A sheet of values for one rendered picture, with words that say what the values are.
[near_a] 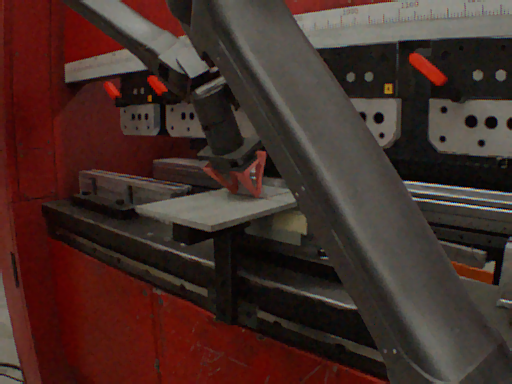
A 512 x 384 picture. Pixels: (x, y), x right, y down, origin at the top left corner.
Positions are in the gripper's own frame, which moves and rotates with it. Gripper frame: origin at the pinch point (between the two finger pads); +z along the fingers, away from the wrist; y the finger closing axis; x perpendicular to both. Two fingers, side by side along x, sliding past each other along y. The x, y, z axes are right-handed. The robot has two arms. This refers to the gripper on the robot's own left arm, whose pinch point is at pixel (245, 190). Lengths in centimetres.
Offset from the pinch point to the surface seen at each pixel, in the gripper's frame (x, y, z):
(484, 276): -119, -15, 140
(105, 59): -18, 58, -24
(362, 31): -18.8, -18.8, -20.5
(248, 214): 8.8, -9.1, -3.1
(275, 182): -9.2, 1.5, 4.9
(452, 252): -128, 6, 136
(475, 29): -18.8, -36.4, -19.5
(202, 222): 15.6, -7.5, -6.7
